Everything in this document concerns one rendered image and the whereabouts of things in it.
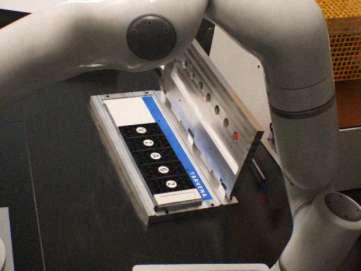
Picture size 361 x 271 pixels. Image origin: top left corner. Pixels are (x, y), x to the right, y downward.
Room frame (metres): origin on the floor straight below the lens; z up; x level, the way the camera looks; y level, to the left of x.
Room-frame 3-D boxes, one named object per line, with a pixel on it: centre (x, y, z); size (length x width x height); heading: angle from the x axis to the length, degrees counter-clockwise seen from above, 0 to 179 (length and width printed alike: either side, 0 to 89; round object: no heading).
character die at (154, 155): (1.26, 0.04, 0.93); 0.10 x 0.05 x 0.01; 117
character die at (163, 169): (1.22, 0.02, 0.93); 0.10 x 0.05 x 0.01; 117
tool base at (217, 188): (1.31, 0.04, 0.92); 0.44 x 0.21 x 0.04; 28
